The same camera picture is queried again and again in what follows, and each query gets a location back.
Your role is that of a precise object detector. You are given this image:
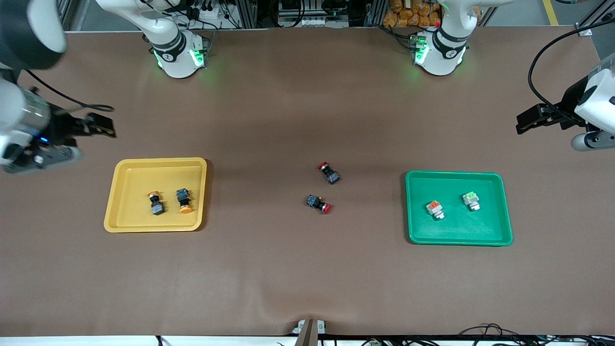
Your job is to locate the small yellow push button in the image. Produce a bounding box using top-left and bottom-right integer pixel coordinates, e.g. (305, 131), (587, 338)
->
(147, 191), (166, 216)

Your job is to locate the yellow mushroom push button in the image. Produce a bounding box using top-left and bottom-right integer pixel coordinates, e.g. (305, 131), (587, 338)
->
(175, 188), (193, 214)

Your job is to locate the yellow plastic tray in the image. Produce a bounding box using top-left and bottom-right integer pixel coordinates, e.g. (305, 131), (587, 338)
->
(104, 157), (208, 234)

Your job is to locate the green plastic tray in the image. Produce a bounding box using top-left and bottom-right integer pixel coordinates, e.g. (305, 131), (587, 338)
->
(405, 171), (514, 247)

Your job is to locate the pile of orange packets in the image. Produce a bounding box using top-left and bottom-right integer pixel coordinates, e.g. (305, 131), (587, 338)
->
(383, 0), (441, 28)

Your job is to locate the brown table mat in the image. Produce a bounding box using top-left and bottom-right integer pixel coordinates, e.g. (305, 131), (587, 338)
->
(0, 26), (615, 337)

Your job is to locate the red mushroom push button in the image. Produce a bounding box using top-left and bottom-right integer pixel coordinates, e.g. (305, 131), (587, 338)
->
(318, 161), (341, 185)
(306, 194), (332, 215)

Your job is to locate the white long power strip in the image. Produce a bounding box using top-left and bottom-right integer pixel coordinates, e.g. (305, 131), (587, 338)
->
(278, 14), (347, 28)

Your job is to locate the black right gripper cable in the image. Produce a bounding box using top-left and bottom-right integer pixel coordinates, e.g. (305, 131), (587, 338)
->
(24, 70), (115, 114)

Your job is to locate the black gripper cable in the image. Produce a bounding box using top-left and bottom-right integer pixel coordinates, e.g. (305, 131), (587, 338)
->
(529, 22), (615, 124)
(24, 70), (115, 114)

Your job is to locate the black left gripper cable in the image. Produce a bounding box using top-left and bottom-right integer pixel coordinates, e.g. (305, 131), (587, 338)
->
(529, 22), (615, 124)

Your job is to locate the aluminium frame profile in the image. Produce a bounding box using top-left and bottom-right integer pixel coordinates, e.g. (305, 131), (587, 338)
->
(577, 0), (615, 37)

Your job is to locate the black cable bundle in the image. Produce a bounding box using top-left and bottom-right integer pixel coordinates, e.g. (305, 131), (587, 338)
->
(459, 323), (615, 346)

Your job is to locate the metal table edge bracket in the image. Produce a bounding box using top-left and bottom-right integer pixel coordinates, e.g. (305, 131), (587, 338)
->
(291, 319), (327, 346)

